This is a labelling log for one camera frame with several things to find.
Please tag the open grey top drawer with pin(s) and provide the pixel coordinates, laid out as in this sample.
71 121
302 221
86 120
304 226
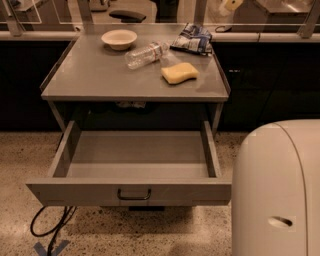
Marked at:
180 167

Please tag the black drawer handle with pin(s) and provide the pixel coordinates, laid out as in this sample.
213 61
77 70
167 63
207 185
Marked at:
133 195

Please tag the yellow sponge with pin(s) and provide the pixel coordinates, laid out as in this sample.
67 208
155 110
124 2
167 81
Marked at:
179 73

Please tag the clear plastic water bottle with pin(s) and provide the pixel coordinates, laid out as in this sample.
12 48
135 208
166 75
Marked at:
143 56

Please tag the blue chip bag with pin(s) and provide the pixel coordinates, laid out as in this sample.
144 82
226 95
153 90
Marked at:
193 39

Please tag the white railing ledge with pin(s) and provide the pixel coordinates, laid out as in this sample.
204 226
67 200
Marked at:
217 37

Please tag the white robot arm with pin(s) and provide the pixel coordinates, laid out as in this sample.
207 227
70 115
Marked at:
275 97

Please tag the black chair armrest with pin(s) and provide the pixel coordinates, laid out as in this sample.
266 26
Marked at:
128 16

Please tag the grey metal cabinet table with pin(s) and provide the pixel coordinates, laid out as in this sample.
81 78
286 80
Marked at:
94 72

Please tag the white paper bowl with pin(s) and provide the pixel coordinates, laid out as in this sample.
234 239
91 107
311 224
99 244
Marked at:
120 39

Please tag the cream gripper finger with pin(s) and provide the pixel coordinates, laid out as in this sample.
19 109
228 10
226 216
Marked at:
232 5

